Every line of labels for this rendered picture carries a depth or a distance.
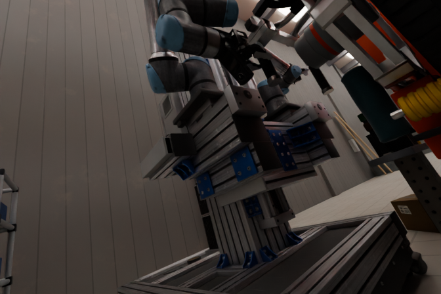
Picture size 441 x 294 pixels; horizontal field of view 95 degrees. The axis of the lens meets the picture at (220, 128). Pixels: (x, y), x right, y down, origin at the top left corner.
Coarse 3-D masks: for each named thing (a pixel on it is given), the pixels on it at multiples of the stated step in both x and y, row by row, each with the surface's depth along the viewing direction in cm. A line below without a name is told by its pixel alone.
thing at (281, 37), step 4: (248, 20) 67; (252, 20) 67; (256, 20) 69; (248, 24) 67; (252, 24) 66; (256, 24) 67; (248, 28) 67; (252, 28) 68; (280, 32) 76; (284, 32) 78; (276, 36) 75; (280, 36) 75; (284, 36) 76; (288, 36) 78; (292, 36) 80; (276, 40) 76; (280, 40) 77; (284, 40) 78; (288, 40) 78; (292, 40) 79; (296, 40) 81; (284, 44) 80; (288, 44) 80; (292, 44) 81
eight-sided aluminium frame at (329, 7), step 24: (312, 0) 43; (336, 0) 40; (336, 24) 44; (360, 24) 41; (384, 24) 73; (360, 48) 45; (384, 48) 42; (408, 48) 68; (384, 72) 45; (408, 72) 43
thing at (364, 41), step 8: (368, 0) 98; (376, 8) 95; (384, 16) 93; (376, 24) 96; (384, 32) 93; (360, 40) 101; (368, 40) 98; (368, 48) 98; (376, 48) 96; (376, 56) 96; (384, 56) 93; (416, 56) 85; (424, 64) 82; (432, 72) 81
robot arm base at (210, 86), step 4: (200, 80) 79; (204, 80) 79; (208, 80) 80; (212, 80) 81; (192, 84) 80; (196, 84) 79; (200, 84) 78; (204, 84) 78; (208, 84) 78; (212, 84) 80; (192, 88) 80; (196, 88) 78; (204, 88) 77; (208, 88) 77; (212, 88) 77; (216, 88) 79; (192, 92) 79
